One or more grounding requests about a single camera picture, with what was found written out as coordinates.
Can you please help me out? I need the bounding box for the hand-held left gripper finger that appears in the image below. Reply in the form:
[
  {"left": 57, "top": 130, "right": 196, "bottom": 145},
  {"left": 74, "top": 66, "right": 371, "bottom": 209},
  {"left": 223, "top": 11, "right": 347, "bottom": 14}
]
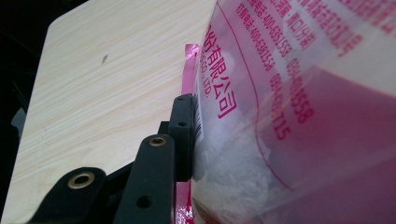
[{"left": 158, "top": 92, "right": 196, "bottom": 183}]

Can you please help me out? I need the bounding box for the pink and clear plastic bag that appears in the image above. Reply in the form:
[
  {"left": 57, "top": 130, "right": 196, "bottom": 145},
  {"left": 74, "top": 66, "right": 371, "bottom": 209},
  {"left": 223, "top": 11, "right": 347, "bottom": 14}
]
[{"left": 175, "top": 0, "right": 396, "bottom": 224}]

